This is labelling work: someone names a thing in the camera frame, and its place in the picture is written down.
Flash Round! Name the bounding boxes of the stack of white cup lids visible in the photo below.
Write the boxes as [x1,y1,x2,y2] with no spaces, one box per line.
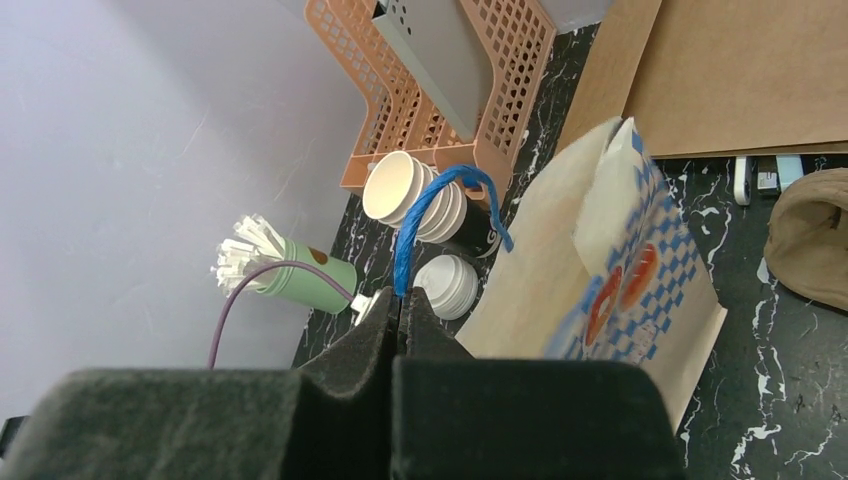
[413,255,478,321]

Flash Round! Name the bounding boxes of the grey folder in rack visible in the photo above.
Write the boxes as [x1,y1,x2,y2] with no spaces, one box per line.
[372,0,493,143]

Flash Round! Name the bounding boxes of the orange plastic file rack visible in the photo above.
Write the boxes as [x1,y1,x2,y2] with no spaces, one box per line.
[304,0,558,195]

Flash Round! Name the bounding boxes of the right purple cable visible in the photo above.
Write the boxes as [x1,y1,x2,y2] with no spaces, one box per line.
[207,260,356,370]

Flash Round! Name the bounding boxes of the blue checkered paper bag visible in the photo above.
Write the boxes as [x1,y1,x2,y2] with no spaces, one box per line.
[457,117,726,427]

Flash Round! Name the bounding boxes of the green cup of straws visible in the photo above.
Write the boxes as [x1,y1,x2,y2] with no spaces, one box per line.
[211,214,358,314]

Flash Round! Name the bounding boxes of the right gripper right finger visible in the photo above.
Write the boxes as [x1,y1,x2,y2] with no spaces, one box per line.
[400,287,473,360]

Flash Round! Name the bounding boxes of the stack of white paper cups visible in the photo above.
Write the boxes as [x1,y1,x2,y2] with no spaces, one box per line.
[362,150,505,260]

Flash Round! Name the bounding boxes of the white clip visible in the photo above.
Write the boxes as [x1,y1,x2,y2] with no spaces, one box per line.
[733,156,752,207]

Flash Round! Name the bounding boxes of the brown kraft paper bags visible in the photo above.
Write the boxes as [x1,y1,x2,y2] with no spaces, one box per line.
[559,1,847,159]

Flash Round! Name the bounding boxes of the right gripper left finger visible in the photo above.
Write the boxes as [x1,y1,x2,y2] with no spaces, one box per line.
[299,287,400,398]

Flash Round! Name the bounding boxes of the brown pulp cup carrier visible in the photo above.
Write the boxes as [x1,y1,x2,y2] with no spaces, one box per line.
[764,168,847,311]

